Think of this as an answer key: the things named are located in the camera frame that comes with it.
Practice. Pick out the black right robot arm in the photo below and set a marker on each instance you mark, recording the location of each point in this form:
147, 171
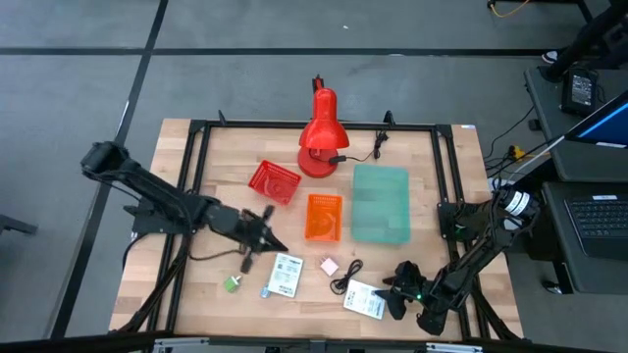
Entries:
471, 260

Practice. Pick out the black side desk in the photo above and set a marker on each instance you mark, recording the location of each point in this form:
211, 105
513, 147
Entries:
544, 108

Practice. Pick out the black laptop with keyboard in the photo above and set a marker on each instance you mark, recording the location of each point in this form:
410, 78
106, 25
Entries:
598, 225

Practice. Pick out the black furniture leg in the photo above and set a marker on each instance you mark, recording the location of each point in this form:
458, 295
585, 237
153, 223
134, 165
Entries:
17, 225

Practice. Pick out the laptop with lit screen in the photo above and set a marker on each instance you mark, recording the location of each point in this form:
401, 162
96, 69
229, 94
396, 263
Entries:
606, 125

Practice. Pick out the black aluminium rig frame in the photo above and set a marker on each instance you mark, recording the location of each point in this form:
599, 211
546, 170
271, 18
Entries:
245, 124

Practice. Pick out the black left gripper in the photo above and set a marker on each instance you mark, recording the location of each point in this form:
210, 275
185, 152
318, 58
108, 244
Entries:
235, 225

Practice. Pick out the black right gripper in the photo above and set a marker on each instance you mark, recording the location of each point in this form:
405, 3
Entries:
409, 289

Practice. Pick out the red plastic basket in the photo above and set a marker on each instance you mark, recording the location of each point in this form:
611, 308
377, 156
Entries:
275, 182

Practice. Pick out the white card reader box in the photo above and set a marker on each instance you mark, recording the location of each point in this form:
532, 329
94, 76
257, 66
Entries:
363, 299
285, 274

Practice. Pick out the black power adapter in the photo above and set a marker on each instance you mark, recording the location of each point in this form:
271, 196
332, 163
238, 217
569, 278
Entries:
581, 90

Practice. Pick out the orange plastic basket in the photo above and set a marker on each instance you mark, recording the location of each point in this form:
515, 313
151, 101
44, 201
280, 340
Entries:
324, 218

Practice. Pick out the red desk lamp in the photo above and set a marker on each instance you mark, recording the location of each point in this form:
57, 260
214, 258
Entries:
324, 132

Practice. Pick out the pink wall charger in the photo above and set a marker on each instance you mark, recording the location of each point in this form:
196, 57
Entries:
329, 267

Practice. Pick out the person's leg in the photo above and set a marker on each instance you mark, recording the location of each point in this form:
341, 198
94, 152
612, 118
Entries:
589, 36

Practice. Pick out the green wall charger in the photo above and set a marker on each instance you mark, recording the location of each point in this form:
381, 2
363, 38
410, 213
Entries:
230, 284

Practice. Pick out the silver metal bracket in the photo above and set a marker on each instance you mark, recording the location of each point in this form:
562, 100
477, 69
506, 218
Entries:
181, 345
454, 348

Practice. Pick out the teal plastic bin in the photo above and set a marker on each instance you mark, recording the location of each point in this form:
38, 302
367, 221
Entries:
380, 206

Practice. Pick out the white paper sheet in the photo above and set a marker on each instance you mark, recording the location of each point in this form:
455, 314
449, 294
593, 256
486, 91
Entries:
496, 183

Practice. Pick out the yellow power plug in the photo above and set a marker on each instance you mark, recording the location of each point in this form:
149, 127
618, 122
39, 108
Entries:
515, 153

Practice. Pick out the person's white shoe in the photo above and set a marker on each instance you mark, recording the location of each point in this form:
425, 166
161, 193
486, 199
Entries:
549, 56

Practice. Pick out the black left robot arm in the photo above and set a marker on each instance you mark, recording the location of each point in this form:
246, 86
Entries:
147, 188

